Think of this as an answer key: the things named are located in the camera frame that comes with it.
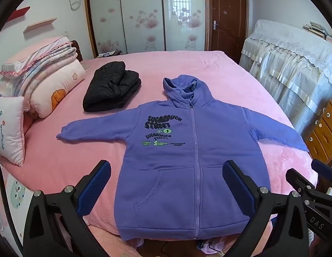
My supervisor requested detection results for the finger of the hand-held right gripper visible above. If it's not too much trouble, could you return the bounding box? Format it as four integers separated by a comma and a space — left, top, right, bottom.
285, 168, 318, 194
311, 160, 332, 180

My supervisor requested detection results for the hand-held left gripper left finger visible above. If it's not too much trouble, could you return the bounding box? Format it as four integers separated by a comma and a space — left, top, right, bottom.
23, 160, 112, 257

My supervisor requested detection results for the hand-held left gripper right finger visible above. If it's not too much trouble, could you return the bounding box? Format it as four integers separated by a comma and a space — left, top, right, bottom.
222, 160, 309, 257

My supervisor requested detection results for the purple zip hoodie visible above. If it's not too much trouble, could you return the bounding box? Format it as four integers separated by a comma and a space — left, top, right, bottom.
56, 76, 310, 248

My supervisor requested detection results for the wooden drawer cabinet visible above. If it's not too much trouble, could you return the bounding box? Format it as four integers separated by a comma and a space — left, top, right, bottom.
306, 99, 332, 167

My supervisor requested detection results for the cartoon print cushion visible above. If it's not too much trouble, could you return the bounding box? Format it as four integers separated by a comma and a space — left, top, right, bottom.
5, 173, 36, 210

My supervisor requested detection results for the black quilted jacket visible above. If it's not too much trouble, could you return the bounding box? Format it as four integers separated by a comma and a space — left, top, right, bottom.
83, 61, 142, 112

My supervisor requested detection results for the pink bed blanket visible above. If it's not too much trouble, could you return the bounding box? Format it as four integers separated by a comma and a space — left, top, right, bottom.
0, 50, 320, 257

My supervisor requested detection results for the white embroidered pillow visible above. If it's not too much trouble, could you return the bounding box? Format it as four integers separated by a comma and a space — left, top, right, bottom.
0, 96, 26, 167

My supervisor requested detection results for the white flower print quilt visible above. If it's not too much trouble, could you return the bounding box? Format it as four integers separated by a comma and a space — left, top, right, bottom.
23, 58, 86, 119

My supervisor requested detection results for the dark wooden headboard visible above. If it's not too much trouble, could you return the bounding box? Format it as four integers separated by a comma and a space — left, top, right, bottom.
71, 40, 83, 62

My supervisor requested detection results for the stack of books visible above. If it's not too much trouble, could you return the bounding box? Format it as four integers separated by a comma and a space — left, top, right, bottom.
302, 21, 332, 44

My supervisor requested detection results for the pink striped folded blanket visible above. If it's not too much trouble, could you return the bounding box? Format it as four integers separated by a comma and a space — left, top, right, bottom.
0, 36, 78, 97

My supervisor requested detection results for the brown wooden door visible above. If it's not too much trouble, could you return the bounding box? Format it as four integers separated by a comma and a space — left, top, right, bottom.
207, 0, 249, 65

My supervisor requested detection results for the floral sliding door wardrobe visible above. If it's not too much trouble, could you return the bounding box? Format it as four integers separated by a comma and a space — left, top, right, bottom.
84, 0, 210, 58

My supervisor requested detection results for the light wooden wall shelf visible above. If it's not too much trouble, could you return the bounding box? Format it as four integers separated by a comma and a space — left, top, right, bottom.
23, 18, 58, 34

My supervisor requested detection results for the red wall shelf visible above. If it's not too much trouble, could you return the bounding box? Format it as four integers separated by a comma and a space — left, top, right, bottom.
6, 6, 31, 22

